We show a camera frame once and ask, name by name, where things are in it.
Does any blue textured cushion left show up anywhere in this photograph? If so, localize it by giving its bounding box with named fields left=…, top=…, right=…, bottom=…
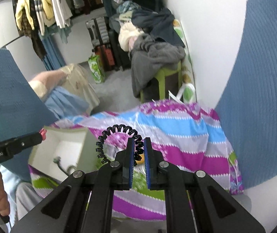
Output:
left=0, top=48, right=59, bottom=183

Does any grey suitcase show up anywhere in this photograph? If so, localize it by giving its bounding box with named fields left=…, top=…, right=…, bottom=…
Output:
left=86, top=17, right=109, bottom=47

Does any orange gourd pendant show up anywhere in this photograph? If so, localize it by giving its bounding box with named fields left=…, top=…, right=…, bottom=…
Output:
left=135, top=154, right=145, bottom=165

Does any yellow hanging jacket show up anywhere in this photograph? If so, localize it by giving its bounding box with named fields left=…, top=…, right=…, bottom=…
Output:
left=15, top=0, right=55, bottom=30

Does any green shopping bag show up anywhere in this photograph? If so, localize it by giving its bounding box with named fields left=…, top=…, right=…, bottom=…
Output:
left=88, top=54, right=106, bottom=84

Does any white hanging shirt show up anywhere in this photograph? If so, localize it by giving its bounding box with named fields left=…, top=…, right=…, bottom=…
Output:
left=52, top=0, right=72, bottom=28

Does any pink hair clip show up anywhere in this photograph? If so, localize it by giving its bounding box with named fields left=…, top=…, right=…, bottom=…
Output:
left=39, top=128, right=47, bottom=140

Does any blue textured cushion right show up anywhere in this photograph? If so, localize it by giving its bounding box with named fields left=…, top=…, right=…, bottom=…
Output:
left=216, top=0, right=277, bottom=188

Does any cream fluffy blanket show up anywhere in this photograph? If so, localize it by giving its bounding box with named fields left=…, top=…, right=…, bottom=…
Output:
left=118, top=22, right=143, bottom=52

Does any white cabinet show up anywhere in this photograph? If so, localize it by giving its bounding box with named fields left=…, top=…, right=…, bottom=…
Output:
left=0, top=0, right=46, bottom=81

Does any blue textured cushion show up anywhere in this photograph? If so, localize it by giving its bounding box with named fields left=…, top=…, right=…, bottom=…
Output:
left=0, top=48, right=59, bottom=183
left=216, top=0, right=277, bottom=188

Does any green cardboard box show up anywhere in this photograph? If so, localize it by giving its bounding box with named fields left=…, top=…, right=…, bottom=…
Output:
left=28, top=127, right=97, bottom=182

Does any colourful striped floral pillow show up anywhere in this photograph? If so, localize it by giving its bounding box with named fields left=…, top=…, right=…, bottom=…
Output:
left=29, top=99, right=245, bottom=222

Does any green plastic stool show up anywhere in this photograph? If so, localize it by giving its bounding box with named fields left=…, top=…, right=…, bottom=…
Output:
left=138, top=62, right=182, bottom=103

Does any black spiral hair tie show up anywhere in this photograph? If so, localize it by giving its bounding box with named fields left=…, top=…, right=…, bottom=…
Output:
left=96, top=124, right=145, bottom=167

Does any grey fleece blanket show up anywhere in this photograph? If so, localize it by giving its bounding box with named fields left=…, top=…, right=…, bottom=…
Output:
left=129, top=34, right=185, bottom=98

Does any beige floral pillow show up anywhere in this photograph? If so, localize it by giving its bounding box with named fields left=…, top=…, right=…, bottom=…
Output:
left=28, top=63, right=100, bottom=115

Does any light blue bedsheet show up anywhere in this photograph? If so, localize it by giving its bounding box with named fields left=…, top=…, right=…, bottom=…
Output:
left=45, top=86, right=89, bottom=119

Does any dark navy jacket pile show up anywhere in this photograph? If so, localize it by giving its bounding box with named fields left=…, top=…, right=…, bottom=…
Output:
left=132, top=8, right=185, bottom=47

